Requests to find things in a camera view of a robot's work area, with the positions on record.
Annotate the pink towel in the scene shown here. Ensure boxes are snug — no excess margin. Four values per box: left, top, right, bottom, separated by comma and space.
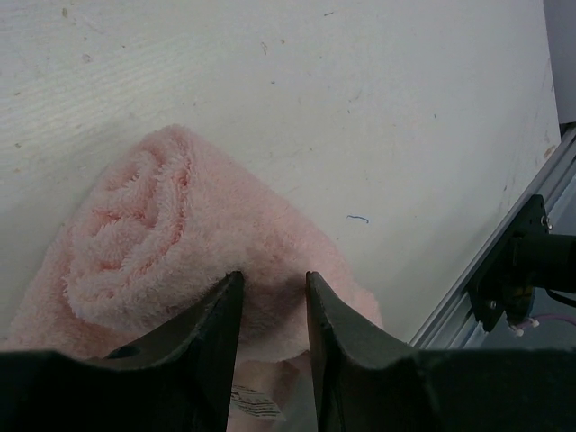
7, 126, 382, 403

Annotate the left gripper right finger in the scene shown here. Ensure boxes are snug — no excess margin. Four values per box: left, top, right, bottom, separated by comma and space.
306, 272, 575, 431

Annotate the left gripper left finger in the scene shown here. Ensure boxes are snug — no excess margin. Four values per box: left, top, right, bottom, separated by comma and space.
1, 272, 244, 431

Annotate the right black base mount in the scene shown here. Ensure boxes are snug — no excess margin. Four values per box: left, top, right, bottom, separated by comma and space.
466, 194, 575, 332

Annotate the aluminium front rail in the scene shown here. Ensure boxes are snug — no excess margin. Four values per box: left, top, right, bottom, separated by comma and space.
410, 124, 575, 348

